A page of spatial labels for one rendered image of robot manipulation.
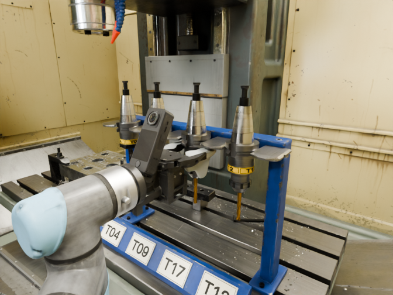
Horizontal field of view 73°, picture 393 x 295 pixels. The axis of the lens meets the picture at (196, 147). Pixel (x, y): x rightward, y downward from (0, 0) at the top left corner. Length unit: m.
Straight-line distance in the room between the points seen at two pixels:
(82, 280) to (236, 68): 0.98
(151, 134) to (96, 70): 1.77
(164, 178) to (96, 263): 0.16
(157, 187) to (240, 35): 0.84
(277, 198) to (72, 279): 0.37
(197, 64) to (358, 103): 0.74
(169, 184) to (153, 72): 1.01
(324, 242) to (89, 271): 0.63
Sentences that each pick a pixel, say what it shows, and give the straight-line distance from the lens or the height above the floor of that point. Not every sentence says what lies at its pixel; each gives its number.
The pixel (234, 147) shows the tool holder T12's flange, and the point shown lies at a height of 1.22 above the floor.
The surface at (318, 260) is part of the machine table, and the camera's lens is 0.78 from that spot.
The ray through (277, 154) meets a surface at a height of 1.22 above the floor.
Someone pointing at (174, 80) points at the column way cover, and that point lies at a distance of 1.32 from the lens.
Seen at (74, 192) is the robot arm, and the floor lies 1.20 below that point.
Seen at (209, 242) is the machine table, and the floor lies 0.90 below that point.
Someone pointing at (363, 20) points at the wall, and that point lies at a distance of 1.41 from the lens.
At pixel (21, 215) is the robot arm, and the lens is 0.37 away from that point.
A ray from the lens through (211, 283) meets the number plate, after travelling 0.60.
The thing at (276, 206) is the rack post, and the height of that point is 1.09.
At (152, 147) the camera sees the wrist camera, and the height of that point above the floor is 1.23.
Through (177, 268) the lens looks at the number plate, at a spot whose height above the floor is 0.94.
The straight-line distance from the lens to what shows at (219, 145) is 0.51.
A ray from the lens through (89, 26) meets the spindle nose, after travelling 0.95.
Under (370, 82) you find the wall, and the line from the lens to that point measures 1.39.
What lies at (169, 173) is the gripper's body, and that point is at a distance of 0.47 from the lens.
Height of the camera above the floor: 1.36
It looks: 17 degrees down
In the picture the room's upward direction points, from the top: straight up
